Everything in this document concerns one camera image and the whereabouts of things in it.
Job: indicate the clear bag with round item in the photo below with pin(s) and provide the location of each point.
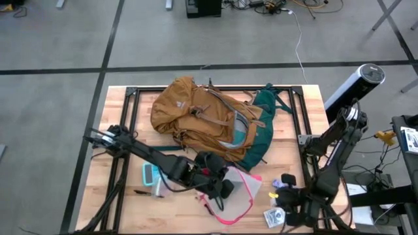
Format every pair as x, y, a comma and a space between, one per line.
274, 217

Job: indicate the black metal table frame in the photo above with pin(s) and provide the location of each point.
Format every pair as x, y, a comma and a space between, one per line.
143, 88

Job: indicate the teal calculator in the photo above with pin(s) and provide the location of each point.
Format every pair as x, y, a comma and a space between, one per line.
150, 174

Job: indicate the tan and green backpack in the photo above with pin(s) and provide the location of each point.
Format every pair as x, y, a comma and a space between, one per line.
202, 124

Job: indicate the yellow floor object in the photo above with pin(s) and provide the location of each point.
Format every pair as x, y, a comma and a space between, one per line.
6, 7

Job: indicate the clear plastic case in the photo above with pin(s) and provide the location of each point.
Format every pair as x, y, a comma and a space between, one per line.
159, 187

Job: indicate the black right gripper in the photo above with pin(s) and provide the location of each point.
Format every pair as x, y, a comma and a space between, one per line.
292, 199

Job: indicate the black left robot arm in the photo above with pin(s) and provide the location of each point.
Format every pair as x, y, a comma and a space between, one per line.
147, 155

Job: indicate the grey folding table leg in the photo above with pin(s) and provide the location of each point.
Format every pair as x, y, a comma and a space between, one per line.
387, 14
409, 85

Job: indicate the black side cart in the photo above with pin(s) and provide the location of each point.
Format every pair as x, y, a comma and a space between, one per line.
408, 169

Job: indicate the white paper sheet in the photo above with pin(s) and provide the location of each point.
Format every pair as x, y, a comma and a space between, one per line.
357, 191

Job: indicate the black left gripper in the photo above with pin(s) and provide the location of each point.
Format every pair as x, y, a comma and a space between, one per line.
209, 176

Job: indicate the white mesh pouch pink trim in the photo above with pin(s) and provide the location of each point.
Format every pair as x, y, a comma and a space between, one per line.
238, 196

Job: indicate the white and blue box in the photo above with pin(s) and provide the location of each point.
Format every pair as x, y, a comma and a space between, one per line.
411, 138

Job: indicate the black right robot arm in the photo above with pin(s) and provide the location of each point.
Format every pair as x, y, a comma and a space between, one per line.
333, 163

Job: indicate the black computer case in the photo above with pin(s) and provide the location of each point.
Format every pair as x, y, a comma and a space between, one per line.
202, 8

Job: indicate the small purple item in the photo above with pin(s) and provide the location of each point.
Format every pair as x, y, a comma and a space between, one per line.
279, 183

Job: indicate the yellow clamp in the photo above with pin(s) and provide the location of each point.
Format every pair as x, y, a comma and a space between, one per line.
385, 137

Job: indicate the small yellow item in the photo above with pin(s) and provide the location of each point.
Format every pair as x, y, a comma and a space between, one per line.
273, 195

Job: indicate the white table foot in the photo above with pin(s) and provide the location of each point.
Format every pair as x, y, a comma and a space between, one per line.
60, 3
168, 4

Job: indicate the grey floor box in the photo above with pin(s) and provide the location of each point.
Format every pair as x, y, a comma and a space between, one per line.
365, 178

